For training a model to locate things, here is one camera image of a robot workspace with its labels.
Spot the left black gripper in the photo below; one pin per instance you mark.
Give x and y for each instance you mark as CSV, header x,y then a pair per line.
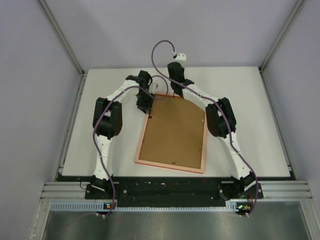
x,y
145,107

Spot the red picture frame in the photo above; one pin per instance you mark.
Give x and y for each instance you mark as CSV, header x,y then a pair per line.
x,y
174,136

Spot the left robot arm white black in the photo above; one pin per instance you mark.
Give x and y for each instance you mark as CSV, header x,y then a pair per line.
x,y
108,117

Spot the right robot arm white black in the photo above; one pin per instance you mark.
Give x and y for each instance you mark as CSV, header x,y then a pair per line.
x,y
220,122

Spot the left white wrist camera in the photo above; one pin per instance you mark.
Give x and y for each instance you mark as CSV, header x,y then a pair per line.
x,y
153,87

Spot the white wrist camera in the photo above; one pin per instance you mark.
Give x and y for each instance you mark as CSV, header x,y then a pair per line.
x,y
153,87
180,58

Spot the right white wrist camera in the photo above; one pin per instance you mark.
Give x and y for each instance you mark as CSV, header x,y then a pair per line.
x,y
180,58

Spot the right corner aluminium post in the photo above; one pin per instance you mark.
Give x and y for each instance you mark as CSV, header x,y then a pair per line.
x,y
293,14

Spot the corner aluminium post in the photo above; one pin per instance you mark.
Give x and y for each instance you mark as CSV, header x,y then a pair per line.
x,y
293,14
60,36

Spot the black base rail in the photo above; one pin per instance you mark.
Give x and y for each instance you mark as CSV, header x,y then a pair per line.
x,y
167,192

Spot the left corner aluminium post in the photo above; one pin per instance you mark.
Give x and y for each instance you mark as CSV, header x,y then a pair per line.
x,y
60,36

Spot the grey slotted cable duct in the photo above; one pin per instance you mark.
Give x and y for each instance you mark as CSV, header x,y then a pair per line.
x,y
105,207

